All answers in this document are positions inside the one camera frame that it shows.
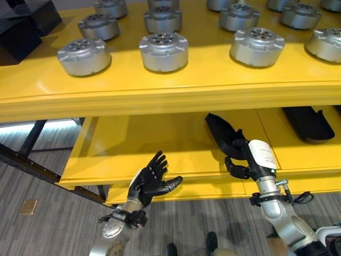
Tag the black sole-shaped part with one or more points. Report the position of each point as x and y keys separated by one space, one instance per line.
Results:
x=216 y=126
x=309 y=125

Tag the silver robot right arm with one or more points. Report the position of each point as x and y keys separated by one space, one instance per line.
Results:
x=273 y=209

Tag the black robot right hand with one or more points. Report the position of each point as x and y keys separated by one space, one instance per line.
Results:
x=259 y=156

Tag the silver robot leg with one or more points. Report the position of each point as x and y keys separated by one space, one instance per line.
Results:
x=275 y=246
x=223 y=252

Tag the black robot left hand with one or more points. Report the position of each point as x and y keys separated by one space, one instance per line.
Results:
x=149 y=181

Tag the dark robot left foot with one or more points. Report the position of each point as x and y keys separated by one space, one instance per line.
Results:
x=171 y=250

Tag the brass floor socket plate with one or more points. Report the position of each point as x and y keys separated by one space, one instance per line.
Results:
x=28 y=207

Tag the dark robot right foot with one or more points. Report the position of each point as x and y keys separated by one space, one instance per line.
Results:
x=212 y=241

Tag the black box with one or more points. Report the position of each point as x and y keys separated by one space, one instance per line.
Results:
x=40 y=13
x=18 y=41

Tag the black metal shelf frame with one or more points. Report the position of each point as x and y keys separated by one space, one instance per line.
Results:
x=26 y=163

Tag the yellow lowest shelf board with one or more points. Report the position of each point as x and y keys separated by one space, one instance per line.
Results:
x=199 y=190

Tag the dark robot foot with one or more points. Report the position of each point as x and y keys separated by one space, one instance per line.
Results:
x=171 y=250
x=212 y=241

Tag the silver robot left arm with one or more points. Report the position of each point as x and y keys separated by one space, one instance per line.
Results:
x=112 y=232

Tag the yellow shelf board with soles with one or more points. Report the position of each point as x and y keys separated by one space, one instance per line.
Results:
x=160 y=136

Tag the silver round motor housing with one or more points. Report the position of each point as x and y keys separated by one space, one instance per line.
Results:
x=162 y=20
x=301 y=16
x=278 y=4
x=84 y=57
x=331 y=4
x=110 y=6
x=257 y=47
x=239 y=17
x=325 y=44
x=221 y=4
x=163 y=52
x=98 y=26

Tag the yellow shelf board with motors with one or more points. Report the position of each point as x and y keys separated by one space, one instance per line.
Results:
x=186 y=90

